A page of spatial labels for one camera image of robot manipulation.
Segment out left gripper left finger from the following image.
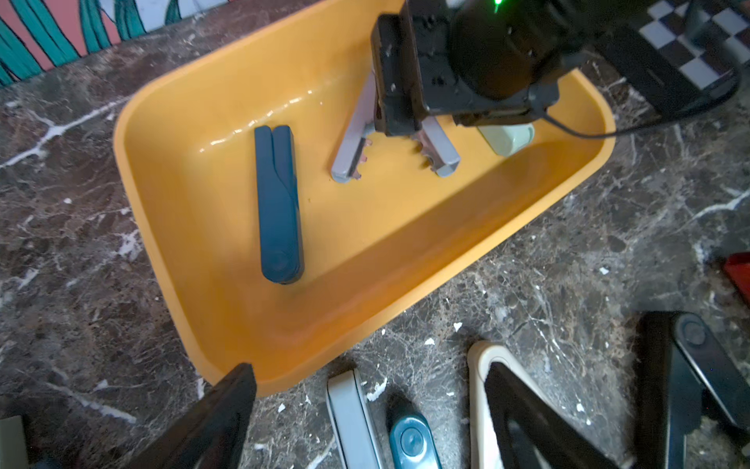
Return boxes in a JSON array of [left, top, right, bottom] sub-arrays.
[[127, 363, 257, 468]]

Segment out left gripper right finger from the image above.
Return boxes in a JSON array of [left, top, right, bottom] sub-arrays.
[[484, 363, 616, 468]]

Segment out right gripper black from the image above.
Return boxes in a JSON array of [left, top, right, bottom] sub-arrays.
[[370, 1, 586, 137]]

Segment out grey pliers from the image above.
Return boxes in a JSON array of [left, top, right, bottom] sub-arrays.
[[326, 369, 383, 469], [331, 72, 461, 184]]

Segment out yellow plastic storage tray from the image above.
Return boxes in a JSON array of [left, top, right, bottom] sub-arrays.
[[113, 1, 614, 396]]

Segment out mint green pliers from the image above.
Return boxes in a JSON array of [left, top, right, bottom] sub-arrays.
[[479, 123, 535, 158], [0, 415, 29, 469]]

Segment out beige open pliers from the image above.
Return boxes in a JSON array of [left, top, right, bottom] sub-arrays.
[[467, 341, 551, 469]]

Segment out grey closed pliers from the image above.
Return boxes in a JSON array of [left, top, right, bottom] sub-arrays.
[[326, 369, 383, 469]]

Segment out black open pliers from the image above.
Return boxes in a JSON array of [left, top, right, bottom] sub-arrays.
[[635, 312, 749, 468]]

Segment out mint green open pliers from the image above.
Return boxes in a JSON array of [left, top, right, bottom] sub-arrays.
[[0, 415, 29, 469]]

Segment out red plastic tool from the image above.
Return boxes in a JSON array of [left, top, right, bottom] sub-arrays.
[[723, 252, 750, 304]]

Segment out black white checkerboard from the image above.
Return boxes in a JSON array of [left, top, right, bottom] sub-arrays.
[[629, 1, 749, 93]]

